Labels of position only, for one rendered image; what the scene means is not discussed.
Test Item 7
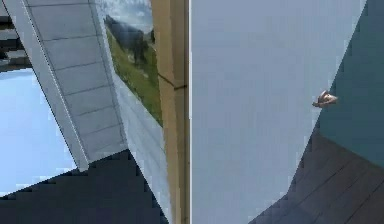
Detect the white room door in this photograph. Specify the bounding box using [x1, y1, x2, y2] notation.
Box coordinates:
[190, 0, 368, 224]

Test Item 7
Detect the window with green landscape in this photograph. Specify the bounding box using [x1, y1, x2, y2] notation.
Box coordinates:
[95, 0, 164, 128]

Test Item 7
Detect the white panelled door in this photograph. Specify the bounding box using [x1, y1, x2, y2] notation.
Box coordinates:
[2, 0, 130, 173]

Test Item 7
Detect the grey slatted shelf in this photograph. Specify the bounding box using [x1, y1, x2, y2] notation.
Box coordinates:
[0, 0, 33, 73]

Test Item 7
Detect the beige wooden door frame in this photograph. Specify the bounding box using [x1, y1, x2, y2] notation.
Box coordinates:
[150, 0, 191, 224]

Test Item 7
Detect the bronze door handle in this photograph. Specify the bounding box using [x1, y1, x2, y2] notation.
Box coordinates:
[311, 89, 340, 109]

